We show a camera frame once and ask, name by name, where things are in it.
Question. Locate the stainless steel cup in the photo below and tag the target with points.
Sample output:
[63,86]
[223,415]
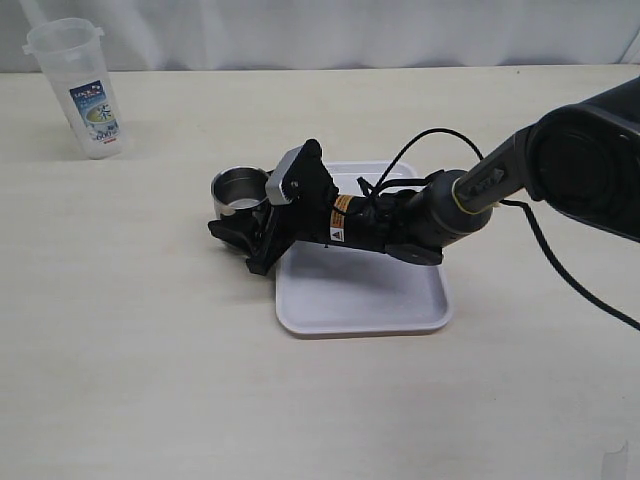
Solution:
[238,189]

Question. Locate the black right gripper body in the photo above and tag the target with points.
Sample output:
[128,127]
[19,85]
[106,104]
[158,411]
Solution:
[364,226]

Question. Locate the white backdrop curtain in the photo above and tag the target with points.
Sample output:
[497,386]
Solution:
[297,35]

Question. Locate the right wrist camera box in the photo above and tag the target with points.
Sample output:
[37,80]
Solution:
[301,176]

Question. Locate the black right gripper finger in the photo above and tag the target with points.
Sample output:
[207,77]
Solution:
[247,235]

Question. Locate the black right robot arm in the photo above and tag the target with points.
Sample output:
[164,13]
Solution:
[582,159]

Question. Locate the white plastic tray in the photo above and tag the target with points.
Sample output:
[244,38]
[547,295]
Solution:
[339,292]

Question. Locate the clear plastic water pitcher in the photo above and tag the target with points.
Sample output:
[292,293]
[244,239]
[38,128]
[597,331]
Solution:
[69,53]

